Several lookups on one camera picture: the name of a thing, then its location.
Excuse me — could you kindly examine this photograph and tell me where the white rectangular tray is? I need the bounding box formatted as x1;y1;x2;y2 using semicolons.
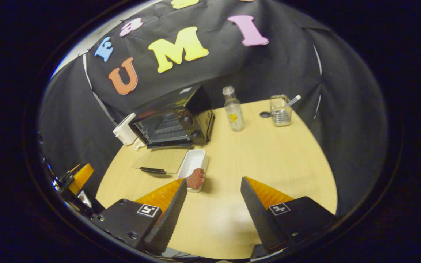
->
177;149;210;193

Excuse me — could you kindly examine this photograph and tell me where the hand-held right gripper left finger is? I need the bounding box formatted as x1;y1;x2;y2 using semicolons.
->
91;178;188;256

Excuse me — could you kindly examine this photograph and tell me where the red meat piece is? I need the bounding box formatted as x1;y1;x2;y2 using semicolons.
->
186;168;206;190

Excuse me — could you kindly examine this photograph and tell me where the white toaster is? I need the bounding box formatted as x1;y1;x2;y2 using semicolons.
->
113;113;138;146

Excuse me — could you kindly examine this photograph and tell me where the clear glass bottle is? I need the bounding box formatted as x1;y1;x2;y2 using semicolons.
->
222;86;245;132

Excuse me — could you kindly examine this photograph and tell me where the black backdrop cloth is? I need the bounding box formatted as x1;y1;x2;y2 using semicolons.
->
37;0;390;216

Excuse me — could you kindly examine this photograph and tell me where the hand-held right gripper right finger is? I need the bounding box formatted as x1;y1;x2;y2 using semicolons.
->
240;176;338;257

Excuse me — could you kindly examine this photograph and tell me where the black electric oven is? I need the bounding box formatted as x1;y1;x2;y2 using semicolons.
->
128;86;215;175

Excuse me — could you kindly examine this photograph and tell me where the clear glass cup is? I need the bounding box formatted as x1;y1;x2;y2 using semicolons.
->
270;94;293;127

